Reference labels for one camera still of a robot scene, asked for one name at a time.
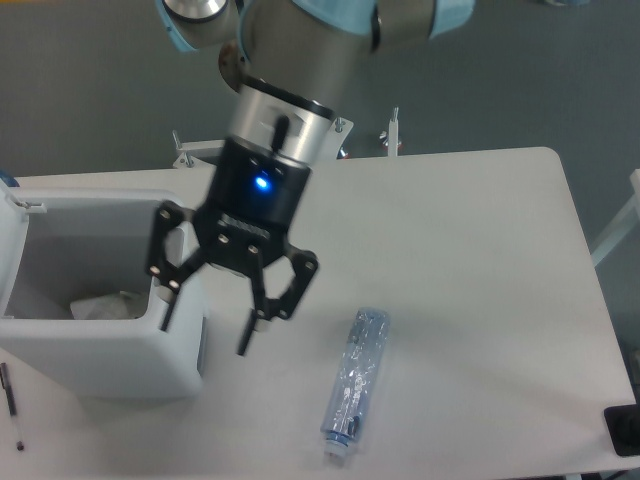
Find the white metal frame right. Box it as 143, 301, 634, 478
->
590, 169, 639, 267

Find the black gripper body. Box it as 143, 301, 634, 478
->
192, 138, 311, 276

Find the crushed clear plastic bottle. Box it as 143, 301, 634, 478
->
320, 307, 391, 461

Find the white open trash can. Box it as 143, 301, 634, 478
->
1, 186, 207, 399

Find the white clamp post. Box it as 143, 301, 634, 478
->
379, 106, 403, 157

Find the white paper wrapper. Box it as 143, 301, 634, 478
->
70, 291, 149, 320

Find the black device at table edge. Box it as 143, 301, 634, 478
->
604, 404, 639, 457

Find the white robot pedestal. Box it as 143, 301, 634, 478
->
172, 117, 354, 169

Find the black pen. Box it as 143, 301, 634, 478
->
1, 362, 25, 452

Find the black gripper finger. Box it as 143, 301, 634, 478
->
236, 247, 319, 356
145, 200, 205, 331

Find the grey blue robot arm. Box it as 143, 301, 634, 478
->
146, 1, 474, 354

